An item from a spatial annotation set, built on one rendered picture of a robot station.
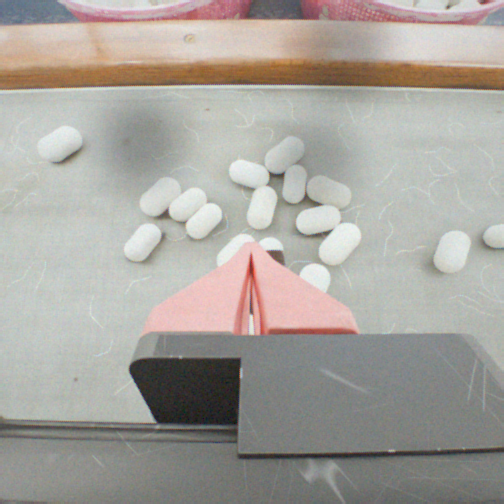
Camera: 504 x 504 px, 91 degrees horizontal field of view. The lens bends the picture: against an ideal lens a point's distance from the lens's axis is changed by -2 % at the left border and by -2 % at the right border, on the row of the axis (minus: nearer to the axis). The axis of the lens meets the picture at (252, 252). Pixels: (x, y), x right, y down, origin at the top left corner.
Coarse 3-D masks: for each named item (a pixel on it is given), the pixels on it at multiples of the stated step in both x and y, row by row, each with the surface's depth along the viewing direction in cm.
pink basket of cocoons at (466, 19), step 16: (304, 0) 30; (320, 0) 27; (336, 0) 25; (352, 0) 24; (368, 0) 23; (496, 0) 27; (304, 16) 32; (336, 16) 27; (352, 16) 26; (368, 16) 25; (384, 16) 24; (400, 16) 23; (416, 16) 23; (432, 16) 23; (448, 16) 23; (464, 16) 23; (480, 16) 24
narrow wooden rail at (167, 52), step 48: (0, 48) 22; (48, 48) 22; (96, 48) 22; (144, 48) 22; (192, 48) 22; (240, 48) 22; (288, 48) 22; (336, 48) 22; (384, 48) 22; (432, 48) 22; (480, 48) 22
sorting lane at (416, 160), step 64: (0, 128) 23; (128, 128) 23; (192, 128) 23; (256, 128) 23; (320, 128) 23; (384, 128) 23; (448, 128) 23; (0, 192) 21; (64, 192) 21; (128, 192) 21; (384, 192) 21; (448, 192) 22; (0, 256) 20; (64, 256) 20; (192, 256) 20; (384, 256) 20; (0, 320) 19; (64, 320) 19; (128, 320) 19; (384, 320) 19; (448, 320) 19; (0, 384) 18; (64, 384) 18; (128, 384) 18
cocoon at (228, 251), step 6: (240, 234) 19; (246, 234) 19; (234, 240) 19; (240, 240) 18; (246, 240) 19; (252, 240) 19; (228, 246) 19; (234, 246) 18; (240, 246) 18; (222, 252) 19; (228, 252) 18; (234, 252) 18; (222, 258) 18; (228, 258) 18
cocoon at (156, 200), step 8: (160, 184) 19; (168, 184) 19; (176, 184) 20; (152, 192) 19; (160, 192) 19; (168, 192) 20; (176, 192) 20; (144, 200) 19; (152, 200) 19; (160, 200) 19; (168, 200) 20; (144, 208) 19; (152, 208) 19; (160, 208) 20
